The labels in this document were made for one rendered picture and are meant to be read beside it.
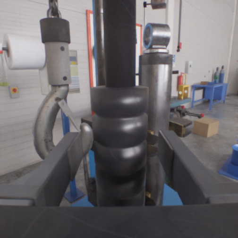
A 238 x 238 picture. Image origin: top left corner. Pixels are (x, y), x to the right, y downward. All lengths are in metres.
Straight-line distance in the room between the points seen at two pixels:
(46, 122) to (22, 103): 2.47
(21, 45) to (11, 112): 1.40
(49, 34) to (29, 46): 1.24
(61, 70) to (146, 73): 0.85
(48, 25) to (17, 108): 2.49
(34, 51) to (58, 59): 1.25
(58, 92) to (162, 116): 0.90
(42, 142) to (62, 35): 0.15
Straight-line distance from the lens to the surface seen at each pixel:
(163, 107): 1.08
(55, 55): 0.24
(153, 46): 1.10
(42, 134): 0.26
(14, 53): 1.45
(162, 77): 1.05
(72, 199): 2.13
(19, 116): 2.73
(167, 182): 1.56
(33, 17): 2.88
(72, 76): 1.65
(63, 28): 0.25
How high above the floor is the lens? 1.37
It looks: 16 degrees down
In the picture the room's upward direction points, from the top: 1 degrees counter-clockwise
